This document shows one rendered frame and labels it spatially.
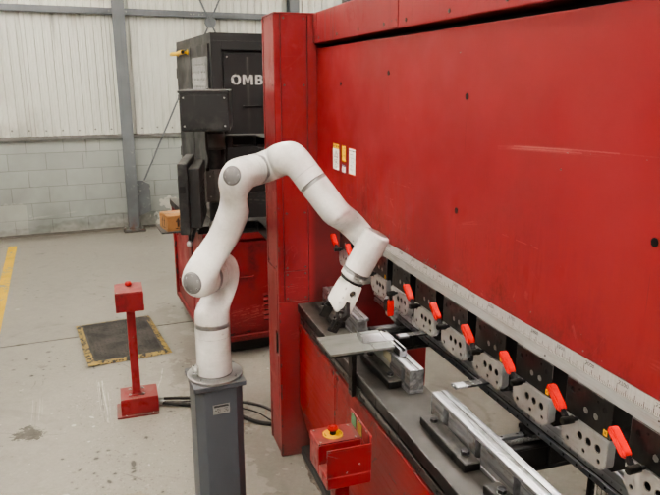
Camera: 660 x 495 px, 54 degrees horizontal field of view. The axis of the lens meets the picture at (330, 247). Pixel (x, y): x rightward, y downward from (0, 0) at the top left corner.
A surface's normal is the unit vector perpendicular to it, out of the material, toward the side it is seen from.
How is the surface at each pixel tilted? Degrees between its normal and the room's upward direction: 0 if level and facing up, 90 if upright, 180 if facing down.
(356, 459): 90
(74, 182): 90
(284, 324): 90
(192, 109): 90
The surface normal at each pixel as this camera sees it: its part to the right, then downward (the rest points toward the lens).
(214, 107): 0.12, 0.25
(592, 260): -0.95, 0.07
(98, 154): 0.39, 0.23
